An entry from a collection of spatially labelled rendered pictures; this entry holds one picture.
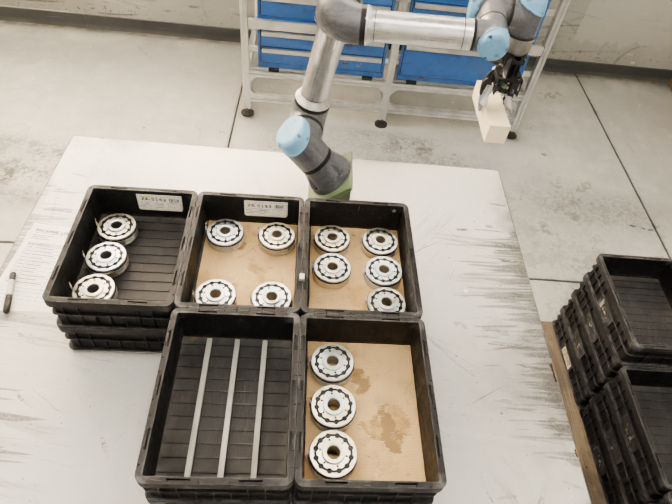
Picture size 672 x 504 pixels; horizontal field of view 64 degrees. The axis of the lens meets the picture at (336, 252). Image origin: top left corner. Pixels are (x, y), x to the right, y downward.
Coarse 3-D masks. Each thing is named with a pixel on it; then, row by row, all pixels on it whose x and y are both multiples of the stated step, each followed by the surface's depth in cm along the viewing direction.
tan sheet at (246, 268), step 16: (208, 224) 159; (256, 224) 160; (288, 224) 162; (256, 240) 156; (208, 256) 151; (224, 256) 151; (240, 256) 152; (256, 256) 152; (272, 256) 153; (288, 256) 153; (208, 272) 147; (224, 272) 148; (240, 272) 148; (256, 272) 149; (272, 272) 149; (288, 272) 150; (240, 288) 145; (288, 288) 146; (240, 304) 141
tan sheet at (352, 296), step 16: (352, 240) 160; (352, 256) 156; (352, 272) 152; (320, 288) 147; (352, 288) 148; (368, 288) 149; (400, 288) 150; (320, 304) 144; (336, 304) 144; (352, 304) 144
